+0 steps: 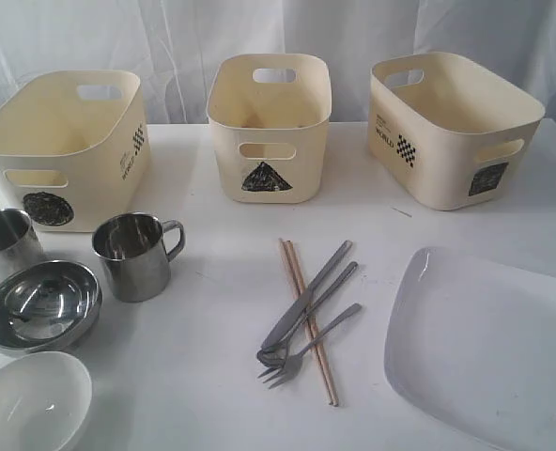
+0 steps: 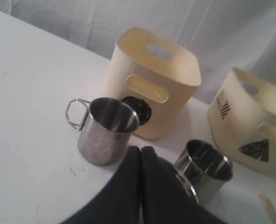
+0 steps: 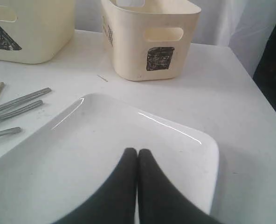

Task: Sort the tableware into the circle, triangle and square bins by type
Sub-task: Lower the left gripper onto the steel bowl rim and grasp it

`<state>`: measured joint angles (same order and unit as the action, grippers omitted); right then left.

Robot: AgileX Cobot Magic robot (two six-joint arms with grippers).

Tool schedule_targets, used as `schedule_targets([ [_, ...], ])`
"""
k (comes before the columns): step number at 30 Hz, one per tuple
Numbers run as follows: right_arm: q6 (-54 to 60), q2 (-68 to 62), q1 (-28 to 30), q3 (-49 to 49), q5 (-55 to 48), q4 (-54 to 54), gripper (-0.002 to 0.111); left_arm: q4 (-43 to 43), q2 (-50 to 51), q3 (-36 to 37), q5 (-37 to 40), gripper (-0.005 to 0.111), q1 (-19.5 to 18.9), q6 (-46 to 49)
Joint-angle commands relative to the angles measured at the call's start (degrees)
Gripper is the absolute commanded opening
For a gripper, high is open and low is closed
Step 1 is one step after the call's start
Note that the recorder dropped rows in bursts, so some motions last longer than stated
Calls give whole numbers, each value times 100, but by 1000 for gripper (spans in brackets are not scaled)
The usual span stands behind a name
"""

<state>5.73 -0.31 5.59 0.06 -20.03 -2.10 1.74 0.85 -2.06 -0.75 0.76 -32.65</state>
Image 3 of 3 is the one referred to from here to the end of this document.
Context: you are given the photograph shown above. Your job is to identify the grey metal knife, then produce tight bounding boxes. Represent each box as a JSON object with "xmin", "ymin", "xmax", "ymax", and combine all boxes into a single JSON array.
[{"xmin": 0, "ymin": 88, "xmax": 52, "ymax": 112}]

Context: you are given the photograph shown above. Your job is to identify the grey metal fork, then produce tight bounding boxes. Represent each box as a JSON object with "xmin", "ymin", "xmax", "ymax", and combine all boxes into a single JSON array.
[{"xmin": 0, "ymin": 127, "xmax": 22, "ymax": 137}]

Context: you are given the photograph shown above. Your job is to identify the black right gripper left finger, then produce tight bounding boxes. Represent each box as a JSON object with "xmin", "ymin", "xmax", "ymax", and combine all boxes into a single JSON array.
[{"xmin": 55, "ymin": 148, "xmax": 138, "ymax": 224}]

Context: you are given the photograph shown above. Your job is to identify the white rectangular plate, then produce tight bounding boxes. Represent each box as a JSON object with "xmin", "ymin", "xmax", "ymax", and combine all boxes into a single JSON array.
[{"xmin": 0, "ymin": 93, "xmax": 219, "ymax": 224}]

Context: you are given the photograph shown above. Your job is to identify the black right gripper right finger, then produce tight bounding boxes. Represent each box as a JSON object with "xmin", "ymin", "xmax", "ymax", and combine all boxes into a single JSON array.
[{"xmin": 138, "ymin": 149, "xmax": 218, "ymax": 224}]

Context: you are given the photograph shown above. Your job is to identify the cream bin square mark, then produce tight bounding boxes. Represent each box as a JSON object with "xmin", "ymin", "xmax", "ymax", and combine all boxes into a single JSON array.
[{"xmin": 101, "ymin": 0, "xmax": 201, "ymax": 81}]

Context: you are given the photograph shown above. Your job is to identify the cream bin triangle mark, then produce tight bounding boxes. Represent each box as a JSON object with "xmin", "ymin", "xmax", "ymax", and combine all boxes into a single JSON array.
[{"xmin": 0, "ymin": 0, "xmax": 76, "ymax": 64}]

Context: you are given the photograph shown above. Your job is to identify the grey metal spoon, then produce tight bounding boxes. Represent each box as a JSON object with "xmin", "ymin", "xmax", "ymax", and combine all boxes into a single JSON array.
[{"xmin": 0, "ymin": 100, "xmax": 43, "ymax": 121}]

